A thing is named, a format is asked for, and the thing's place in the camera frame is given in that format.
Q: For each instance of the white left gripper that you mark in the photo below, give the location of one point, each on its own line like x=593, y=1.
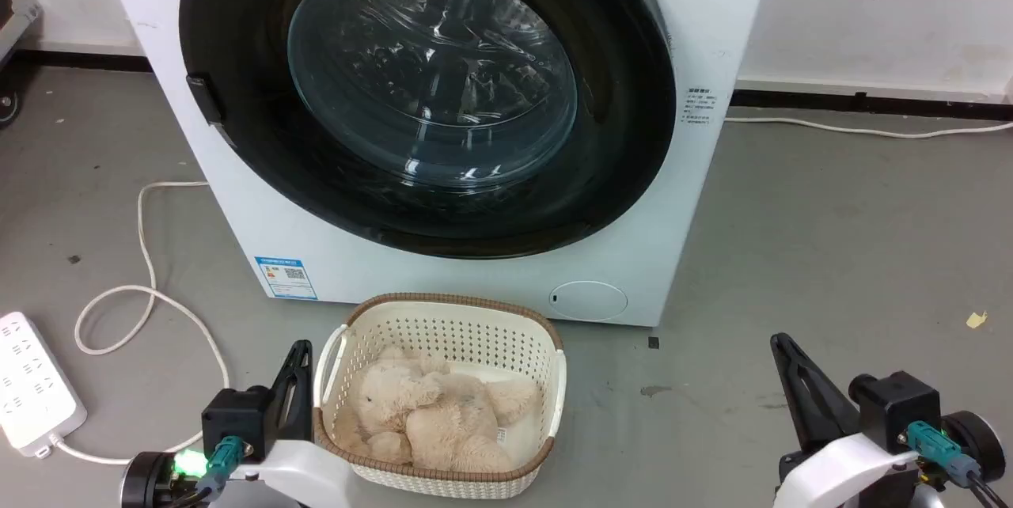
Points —
x=297, y=476

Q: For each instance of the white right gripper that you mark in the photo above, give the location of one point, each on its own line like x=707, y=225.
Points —
x=839, y=476

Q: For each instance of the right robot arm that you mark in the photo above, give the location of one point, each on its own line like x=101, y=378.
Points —
x=977, y=441

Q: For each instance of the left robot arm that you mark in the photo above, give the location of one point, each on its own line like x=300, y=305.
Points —
x=146, y=480

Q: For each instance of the black round washer door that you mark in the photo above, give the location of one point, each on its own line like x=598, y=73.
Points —
x=237, y=33

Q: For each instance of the white front-load washing machine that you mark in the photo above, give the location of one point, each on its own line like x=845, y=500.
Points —
x=712, y=17

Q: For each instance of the blue energy label sticker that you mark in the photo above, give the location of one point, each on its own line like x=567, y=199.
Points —
x=286, y=278

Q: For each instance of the beige plush teddy bear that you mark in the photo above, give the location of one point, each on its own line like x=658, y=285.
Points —
x=431, y=417

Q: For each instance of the white woven laundry basket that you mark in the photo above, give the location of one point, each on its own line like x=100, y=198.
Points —
x=443, y=326

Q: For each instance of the yellow tape scrap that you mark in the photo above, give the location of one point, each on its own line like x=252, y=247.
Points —
x=976, y=320

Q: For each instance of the round white filter cover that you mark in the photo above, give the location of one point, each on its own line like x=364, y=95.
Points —
x=588, y=301

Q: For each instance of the white power strip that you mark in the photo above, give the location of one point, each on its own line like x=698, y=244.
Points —
x=32, y=385

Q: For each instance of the white text sticker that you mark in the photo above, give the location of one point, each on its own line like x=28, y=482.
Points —
x=700, y=106

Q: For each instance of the grey wheeled cart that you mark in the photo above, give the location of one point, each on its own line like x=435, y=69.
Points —
x=12, y=25

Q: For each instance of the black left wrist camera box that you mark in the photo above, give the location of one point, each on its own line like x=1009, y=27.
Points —
x=236, y=417

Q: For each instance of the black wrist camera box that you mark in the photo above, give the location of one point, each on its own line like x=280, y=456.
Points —
x=236, y=417
x=898, y=405

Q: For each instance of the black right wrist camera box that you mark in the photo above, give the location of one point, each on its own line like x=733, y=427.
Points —
x=898, y=405

